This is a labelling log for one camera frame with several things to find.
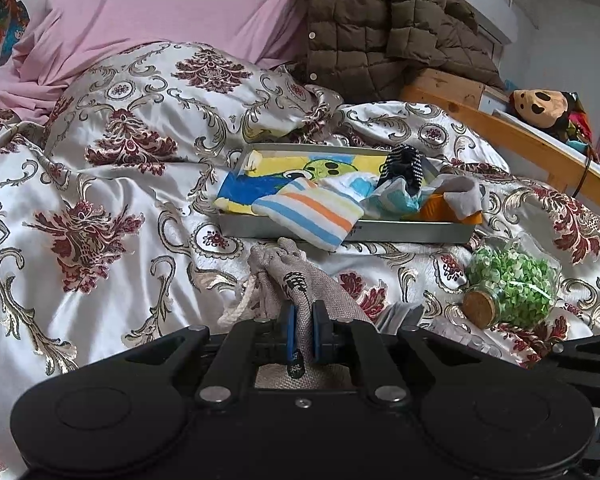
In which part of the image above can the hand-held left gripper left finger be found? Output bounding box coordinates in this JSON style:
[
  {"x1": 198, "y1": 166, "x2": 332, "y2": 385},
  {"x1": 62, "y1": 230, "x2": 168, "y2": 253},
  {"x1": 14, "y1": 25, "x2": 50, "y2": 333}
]
[{"x1": 124, "y1": 302, "x2": 306, "y2": 409}]

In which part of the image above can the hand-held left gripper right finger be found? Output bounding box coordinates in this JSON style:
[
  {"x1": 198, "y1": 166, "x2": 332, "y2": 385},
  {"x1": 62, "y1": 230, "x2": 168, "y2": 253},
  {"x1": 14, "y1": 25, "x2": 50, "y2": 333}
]
[{"x1": 312, "y1": 300, "x2": 486, "y2": 409}]

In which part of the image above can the grey burlap drawstring pouch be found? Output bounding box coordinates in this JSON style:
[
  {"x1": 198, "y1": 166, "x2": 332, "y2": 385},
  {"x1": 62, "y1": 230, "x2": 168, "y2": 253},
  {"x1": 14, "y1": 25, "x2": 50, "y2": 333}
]
[{"x1": 216, "y1": 236, "x2": 381, "y2": 392}]

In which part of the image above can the grey metal tray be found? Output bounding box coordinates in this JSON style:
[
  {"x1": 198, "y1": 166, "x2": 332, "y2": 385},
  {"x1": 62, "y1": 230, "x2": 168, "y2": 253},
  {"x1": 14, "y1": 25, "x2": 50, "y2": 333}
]
[{"x1": 214, "y1": 142, "x2": 484, "y2": 247}]

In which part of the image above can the teal and grey sock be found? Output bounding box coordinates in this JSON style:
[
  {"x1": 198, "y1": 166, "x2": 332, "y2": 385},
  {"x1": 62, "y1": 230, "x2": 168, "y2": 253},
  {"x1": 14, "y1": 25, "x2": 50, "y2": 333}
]
[{"x1": 362, "y1": 179, "x2": 425, "y2": 222}]

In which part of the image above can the orange cloth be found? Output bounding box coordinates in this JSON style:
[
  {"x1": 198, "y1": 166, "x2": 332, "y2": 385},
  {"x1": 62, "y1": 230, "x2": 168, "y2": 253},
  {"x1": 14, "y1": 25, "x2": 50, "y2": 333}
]
[{"x1": 415, "y1": 191, "x2": 484, "y2": 225}]

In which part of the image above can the grey cloth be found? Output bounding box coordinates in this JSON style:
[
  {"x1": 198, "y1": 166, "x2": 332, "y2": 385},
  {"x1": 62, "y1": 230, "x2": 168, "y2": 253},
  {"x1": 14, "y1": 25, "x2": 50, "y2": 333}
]
[{"x1": 374, "y1": 301, "x2": 427, "y2": 334}]

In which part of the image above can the glass bottle of green beads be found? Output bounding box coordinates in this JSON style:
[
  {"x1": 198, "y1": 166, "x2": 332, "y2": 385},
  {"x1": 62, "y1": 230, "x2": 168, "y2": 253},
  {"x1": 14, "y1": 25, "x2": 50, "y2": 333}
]
[{"x1": 461, "y1": 234, "x2": 564, "y2": 332}]

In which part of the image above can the striped cloth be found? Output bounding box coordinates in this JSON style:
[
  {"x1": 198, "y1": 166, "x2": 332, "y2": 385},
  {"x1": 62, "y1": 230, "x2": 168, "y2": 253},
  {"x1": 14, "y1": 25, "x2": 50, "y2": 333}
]
[{"x1": 251, "y1": 176, "x2": 367, "y2": 252}]

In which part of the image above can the white and blue packet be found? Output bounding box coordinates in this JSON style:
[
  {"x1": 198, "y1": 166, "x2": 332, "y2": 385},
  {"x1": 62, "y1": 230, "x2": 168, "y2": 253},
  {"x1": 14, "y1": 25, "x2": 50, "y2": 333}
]
[{"x1": 325, "y1": 170, "x2": 382, "y2": 207}]

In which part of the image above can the yellow and blue cartoon cloth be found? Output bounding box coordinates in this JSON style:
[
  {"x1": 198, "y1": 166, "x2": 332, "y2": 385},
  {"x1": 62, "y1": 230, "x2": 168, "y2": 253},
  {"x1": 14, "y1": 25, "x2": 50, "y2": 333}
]
[{"x1": 215, "y1": 151, "x2": 397, "y2": 217}]

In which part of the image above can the black and white striped sock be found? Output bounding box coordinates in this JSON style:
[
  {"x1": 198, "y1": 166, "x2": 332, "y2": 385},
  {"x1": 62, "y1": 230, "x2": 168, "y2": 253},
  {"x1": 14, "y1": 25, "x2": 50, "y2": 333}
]
[{"x1": 376, "y1": 143, "x2": 427, "y2": 194}]

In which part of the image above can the floral satin blanket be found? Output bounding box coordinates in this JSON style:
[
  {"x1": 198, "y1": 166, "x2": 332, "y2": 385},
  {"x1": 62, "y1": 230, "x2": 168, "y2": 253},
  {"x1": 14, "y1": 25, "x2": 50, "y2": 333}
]
[{"x1": 0, "y1": 41, "x2": 600, "y2": 480}]

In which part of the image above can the plush toy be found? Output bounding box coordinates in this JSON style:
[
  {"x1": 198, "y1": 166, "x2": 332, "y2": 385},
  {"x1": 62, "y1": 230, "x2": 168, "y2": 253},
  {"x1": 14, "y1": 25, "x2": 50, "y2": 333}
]
[{"x1": 508, "y1": 88, "x2": 594, "y2": 149}]

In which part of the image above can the brown quilted jacket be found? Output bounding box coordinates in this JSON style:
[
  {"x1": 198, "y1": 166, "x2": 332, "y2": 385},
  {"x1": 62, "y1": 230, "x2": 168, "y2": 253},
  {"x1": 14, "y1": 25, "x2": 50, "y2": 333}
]
[{"x1": 286, "y1": 0, "x2": 507, "y2": 104}]

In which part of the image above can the pink bed sheet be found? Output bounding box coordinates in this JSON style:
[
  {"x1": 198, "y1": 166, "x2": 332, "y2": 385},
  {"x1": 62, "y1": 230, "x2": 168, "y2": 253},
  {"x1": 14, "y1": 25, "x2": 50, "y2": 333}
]
[{"x1": 0, "y1": 0, "x2": 312, "y2": 127}]

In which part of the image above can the white air conditioner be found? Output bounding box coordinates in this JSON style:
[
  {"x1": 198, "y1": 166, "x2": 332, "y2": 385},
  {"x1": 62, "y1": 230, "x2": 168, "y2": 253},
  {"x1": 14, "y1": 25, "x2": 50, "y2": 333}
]
[{"x1": 446, "y1": 0, "x2": 519, "y2": 44}]

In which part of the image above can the thin cable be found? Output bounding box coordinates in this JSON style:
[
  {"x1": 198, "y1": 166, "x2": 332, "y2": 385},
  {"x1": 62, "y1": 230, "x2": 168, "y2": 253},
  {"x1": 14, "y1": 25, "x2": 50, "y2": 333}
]
[{"x1": 571, "y1": 146, "x2": 597, "y2": 197}]

